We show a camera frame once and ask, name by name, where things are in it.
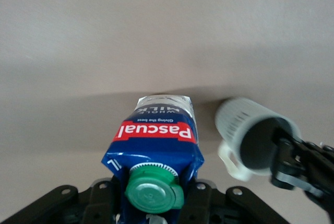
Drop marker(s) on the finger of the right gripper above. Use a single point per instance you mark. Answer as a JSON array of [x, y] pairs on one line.
[[287, 177], [318, 156]]

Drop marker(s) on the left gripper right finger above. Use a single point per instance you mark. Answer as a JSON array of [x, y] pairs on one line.
[[229, 208]]

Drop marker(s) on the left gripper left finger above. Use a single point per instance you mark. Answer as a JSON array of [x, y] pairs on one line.
[[65, 205]]

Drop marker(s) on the white mug with dark interior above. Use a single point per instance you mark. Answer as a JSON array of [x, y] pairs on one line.
[[235, 122]]

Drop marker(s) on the blue Pascual milk carton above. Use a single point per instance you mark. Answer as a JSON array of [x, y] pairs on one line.
[[154, 151]]

